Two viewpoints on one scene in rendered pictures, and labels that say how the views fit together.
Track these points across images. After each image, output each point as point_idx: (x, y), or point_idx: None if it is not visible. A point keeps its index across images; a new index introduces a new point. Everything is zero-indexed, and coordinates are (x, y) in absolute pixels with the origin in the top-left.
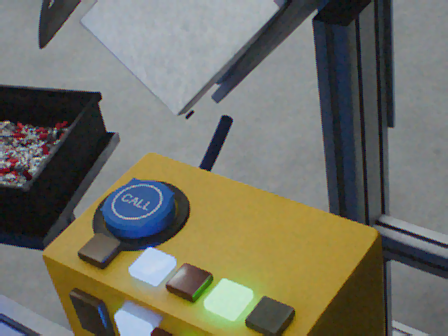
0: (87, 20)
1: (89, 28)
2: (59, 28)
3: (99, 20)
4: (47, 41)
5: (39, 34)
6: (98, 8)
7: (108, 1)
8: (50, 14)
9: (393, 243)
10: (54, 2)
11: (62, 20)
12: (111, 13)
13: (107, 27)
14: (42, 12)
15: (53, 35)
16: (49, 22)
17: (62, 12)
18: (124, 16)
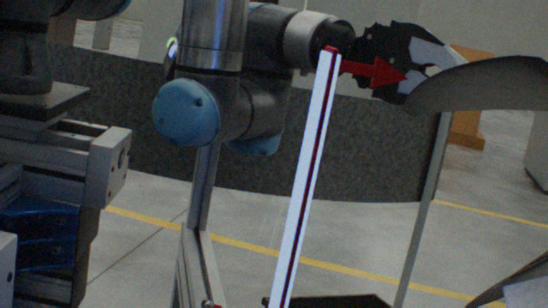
0: (509, 290)
1: (507, 298)
2: (486, 303)
3: (520, 297)
4: (470, 307)
5: (469, 303)
6: (526, 287)
7: (539, 286)
8: (489, 293)
9: None
10: (498, 286)
11: (493, 299)
12: (534, 297)
13: (522, 306)
14: (485, 291)
15: (478, 305)
16: (483, 297)
17: (498, 293)
18: (544, 306)
